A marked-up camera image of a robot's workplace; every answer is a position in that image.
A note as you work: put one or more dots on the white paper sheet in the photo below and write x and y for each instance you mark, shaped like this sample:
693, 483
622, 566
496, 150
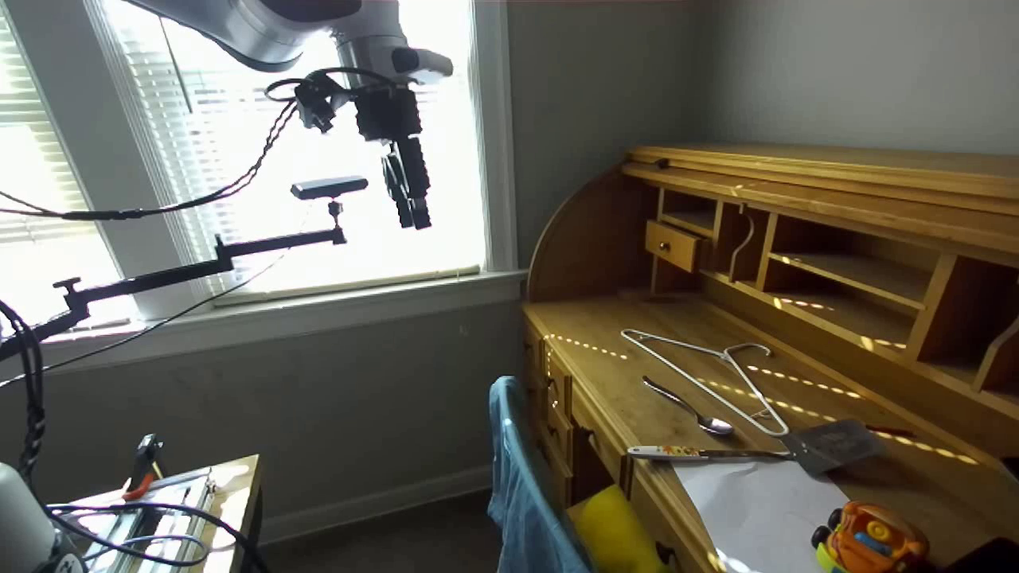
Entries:
758, 513

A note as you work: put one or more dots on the light blue towel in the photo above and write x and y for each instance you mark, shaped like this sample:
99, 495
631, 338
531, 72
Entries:
531, 525

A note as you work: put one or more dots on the black camera on boom arm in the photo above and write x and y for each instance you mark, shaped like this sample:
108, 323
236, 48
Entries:
225, 258

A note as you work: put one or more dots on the wooden roll-top desk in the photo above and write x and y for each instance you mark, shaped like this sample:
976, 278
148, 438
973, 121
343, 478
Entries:
874, 287

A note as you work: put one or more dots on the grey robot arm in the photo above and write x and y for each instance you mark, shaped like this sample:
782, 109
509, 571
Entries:
376, 72

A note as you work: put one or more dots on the yellow chair cushion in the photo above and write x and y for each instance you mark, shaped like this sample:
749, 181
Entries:
611, 534

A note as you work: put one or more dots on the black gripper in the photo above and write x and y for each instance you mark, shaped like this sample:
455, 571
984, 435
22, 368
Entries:
391, 115

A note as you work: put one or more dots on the metal spoon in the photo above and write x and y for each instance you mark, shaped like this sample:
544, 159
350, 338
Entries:
707, 423

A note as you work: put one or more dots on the white wire hanger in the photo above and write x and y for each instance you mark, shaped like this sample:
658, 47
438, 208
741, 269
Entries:
715, 374

